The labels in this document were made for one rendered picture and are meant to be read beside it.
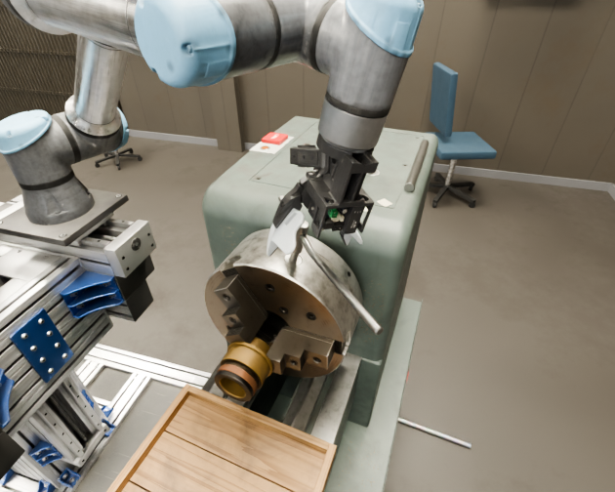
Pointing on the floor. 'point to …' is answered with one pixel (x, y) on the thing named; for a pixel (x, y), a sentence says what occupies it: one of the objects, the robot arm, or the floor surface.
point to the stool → (117, 156)
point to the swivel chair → (453, 147)
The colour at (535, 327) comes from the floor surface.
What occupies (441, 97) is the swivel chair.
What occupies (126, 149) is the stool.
